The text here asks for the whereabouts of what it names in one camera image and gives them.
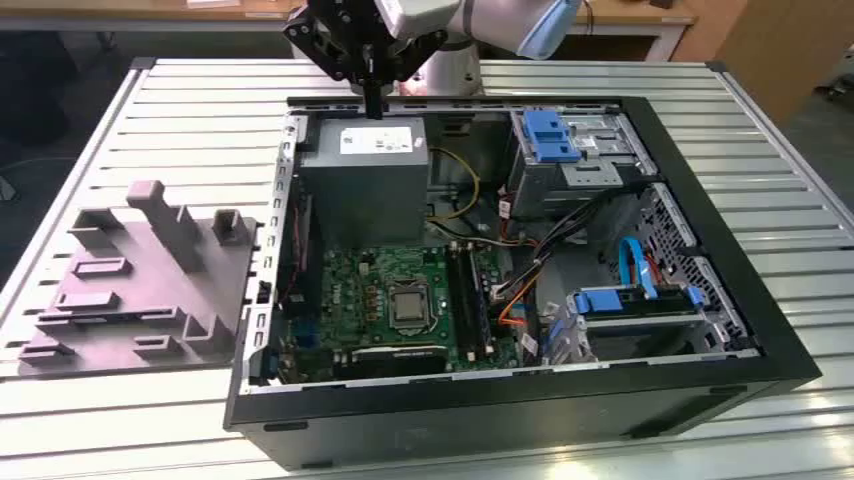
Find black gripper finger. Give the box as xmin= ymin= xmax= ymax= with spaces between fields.
xmin=373 ymin=29 xmax=449 ymax=121
xmin=281 ymin=12 xmax=377 ymax=121

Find blue plastic drive latch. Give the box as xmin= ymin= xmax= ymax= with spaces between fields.
xmin=524 ymin=109 xmax=581 ymax=164

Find wooden desk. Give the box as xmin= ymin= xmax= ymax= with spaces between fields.
xmin=0 ymin=0 xmax=700 ymax=62

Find grey power supply unit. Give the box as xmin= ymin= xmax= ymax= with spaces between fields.
xmin=293 ymin=117 xmax=433 ymax=249

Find metal drive cage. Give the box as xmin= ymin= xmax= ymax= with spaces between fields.
xmin=510 ymin=108 xmax=660 ymax=212

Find black office chair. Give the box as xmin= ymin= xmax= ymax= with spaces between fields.
xmin=0 ymin=29 xmax=77 ymax=147

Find green motherboard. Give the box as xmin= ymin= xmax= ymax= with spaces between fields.
xmin=283 ymin=242 xmax=529 ymax=381

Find silver CPU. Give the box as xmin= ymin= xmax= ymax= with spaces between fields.
xmin=390 ymin=291 xmax=429 ymax=321

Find grey parts rack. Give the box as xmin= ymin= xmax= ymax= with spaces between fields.
xmin=17 ymin=179 xmax=266 ymax=376

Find wooden cabinet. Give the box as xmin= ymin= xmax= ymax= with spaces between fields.
xmin=686 ymin=0 xmax=854 ymax=129

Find hard disk in blue carrier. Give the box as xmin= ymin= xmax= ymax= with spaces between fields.
xmin=573 ymin=284 xmax=706 ymax=319

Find black graphics card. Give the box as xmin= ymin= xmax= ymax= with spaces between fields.
xmin=333 ymin=344 xmax=449 ymax=381

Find metal disk bay cage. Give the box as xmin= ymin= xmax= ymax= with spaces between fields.
xmin=566 ymin=292 xmax=762 ymax=362

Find black open PC case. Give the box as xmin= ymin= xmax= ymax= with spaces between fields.
xmin=223 ymin=94 xmax=824 ymax=471

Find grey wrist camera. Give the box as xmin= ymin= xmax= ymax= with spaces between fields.
xmin=377 ymin=0 xmax=464 ymax=40

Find yellow wire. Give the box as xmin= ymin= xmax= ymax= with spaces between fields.
xmin=426 ymin=147 xmax=484 ymax=221

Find black wire bundle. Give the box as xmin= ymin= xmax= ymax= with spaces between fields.
xmin=493 ymin=182 xmax=653 ymax=296

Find thin red wire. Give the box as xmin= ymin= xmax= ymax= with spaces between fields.
xmin=277 ymin=192 xmax=314 ymax=306

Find blue flat data wire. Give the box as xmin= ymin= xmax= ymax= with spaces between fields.
xmin=618 ymin=237 xmax=662 ymax=301

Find orange wire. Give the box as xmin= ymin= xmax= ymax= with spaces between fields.
xmin=497 ymin=297 xmax=536 ymax=327

